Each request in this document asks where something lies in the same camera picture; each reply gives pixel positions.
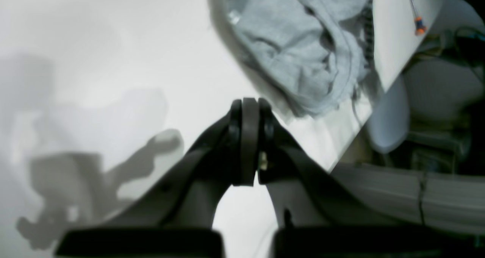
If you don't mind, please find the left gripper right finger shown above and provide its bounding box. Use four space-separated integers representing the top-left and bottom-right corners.
258 99 478 258

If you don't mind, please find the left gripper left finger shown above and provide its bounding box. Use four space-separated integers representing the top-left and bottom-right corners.
55 98 260 258

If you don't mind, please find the grey t-shirt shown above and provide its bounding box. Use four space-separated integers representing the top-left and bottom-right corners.
212 0 375 117

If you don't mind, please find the aluminium table frame rail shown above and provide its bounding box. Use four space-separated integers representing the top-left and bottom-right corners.
330 163 485 235

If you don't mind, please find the orange tipped cable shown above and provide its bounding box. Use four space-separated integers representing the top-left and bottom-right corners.
405 0 428 37

